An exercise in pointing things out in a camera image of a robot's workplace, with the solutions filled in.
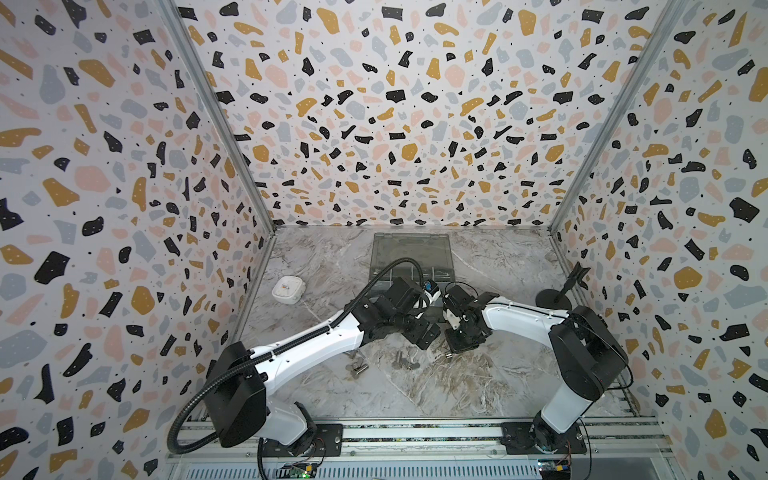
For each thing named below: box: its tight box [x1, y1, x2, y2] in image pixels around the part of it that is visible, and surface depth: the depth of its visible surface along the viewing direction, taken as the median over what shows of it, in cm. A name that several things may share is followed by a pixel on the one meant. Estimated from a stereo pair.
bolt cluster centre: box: [392, 351, 421, 371], surface depth 88 cm
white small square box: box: [272, 276, 306, 305], surface depth 100 cm
